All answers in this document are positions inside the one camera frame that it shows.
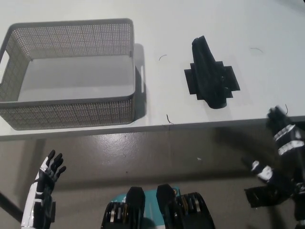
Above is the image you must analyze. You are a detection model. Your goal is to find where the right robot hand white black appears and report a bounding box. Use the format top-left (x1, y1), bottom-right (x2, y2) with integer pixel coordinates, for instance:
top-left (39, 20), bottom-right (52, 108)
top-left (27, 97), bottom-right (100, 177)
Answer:
top-left (242, 105), bottom-right (305, 192)

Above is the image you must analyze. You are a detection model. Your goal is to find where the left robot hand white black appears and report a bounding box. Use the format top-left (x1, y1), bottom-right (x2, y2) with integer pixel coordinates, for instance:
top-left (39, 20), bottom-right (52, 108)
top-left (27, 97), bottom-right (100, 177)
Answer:
top-left (20, 149), bottom-right (67, 229)

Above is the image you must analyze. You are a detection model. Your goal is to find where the black fabric pencil case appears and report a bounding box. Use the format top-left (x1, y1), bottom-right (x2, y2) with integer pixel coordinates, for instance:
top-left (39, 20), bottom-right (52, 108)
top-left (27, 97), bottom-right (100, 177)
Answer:
top-left (191, 35), bottom-right (229, 110)

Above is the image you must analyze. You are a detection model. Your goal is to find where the dark table leg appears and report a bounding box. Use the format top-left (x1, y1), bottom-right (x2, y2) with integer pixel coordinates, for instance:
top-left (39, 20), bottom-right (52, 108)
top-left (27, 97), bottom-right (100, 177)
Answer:
top-left (0, 190), bottom-right (23, 224)

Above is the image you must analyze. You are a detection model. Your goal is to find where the large black floor tape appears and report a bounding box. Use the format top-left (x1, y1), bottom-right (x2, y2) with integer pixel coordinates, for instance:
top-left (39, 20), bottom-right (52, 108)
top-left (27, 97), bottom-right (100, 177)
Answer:
top-left (244, 185), bottom-right (297, 208)

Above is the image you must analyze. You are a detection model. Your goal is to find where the black tape patch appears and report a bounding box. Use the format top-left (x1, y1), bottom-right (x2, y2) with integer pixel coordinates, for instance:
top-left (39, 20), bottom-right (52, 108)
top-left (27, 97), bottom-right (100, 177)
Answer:
top-left (183, 61), bottom-right (241, 101)

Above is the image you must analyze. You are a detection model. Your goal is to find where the grey perforated plastic basket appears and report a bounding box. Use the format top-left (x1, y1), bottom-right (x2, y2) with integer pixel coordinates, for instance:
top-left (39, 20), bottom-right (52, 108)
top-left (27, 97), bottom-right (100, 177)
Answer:
top-left (0, 18), bottom-right (137, 131)

